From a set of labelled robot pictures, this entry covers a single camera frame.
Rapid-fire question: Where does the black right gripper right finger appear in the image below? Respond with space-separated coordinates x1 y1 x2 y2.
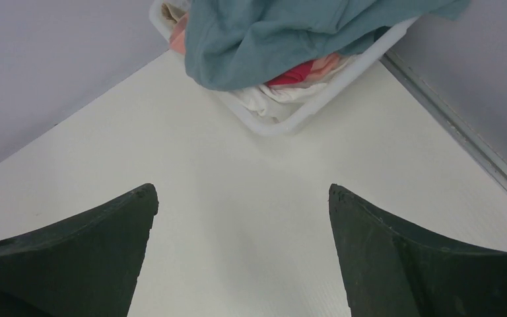
328 184 507 316

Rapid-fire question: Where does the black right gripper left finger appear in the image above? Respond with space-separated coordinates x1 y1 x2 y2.
0 184 158 316

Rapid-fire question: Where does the pink t-shirt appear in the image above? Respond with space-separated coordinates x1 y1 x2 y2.
169 13 189 55

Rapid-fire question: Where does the blue-grey t-shirt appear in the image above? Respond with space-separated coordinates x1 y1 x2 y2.
185 0 469 91

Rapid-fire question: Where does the white plastic laundry basket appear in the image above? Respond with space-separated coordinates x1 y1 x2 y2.
149 1 418 136

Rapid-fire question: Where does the white t-shirt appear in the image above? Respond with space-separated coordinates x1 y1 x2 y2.
229 53 359 122

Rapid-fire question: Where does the aluminium frame rail right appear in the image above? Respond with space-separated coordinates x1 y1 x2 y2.
382 51 507 193

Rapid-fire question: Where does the red t-shirt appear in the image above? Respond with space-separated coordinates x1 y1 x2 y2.
265 60 314 87

